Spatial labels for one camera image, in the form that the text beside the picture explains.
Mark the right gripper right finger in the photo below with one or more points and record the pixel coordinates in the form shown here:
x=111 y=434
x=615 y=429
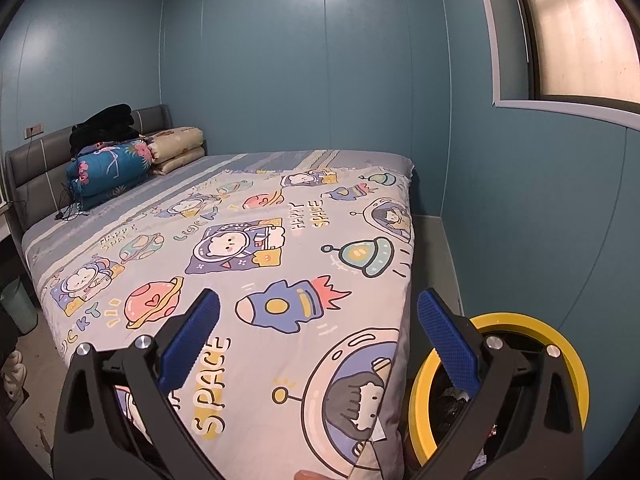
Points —
x=454 y=338

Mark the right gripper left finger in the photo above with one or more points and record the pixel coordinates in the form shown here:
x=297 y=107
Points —
x=182 y=338

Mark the yellow rimmed trash bin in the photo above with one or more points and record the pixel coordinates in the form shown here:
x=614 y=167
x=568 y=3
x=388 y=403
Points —
x=533 y=399

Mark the person's right hand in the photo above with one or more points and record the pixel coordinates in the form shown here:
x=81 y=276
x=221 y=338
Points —
x=309 y=475

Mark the cartoon space bed sheet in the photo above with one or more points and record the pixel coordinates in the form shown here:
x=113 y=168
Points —
x=310 y=255

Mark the green waste basket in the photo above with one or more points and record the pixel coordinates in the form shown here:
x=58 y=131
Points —
x=17 y=304

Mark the white slipper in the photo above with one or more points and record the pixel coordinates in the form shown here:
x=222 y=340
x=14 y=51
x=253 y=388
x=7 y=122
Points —
x=13 y=376

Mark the blue floral folded quilt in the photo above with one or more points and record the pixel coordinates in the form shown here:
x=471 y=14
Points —
x=102 y=172

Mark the beige folded quilt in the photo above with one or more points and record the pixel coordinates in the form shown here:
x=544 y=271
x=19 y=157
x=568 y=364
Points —
x=174 y=148

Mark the grey padded headboard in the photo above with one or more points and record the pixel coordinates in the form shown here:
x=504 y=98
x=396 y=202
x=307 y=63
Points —
x=35 y=172

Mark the black clothing pile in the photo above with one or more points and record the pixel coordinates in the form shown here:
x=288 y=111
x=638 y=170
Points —
x=112 y=125

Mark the wall power socket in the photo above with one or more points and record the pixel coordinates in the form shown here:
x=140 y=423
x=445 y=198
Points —
x=34 y=130

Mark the window with grey frame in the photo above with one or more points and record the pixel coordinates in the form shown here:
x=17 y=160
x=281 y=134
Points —
x=572 y=57

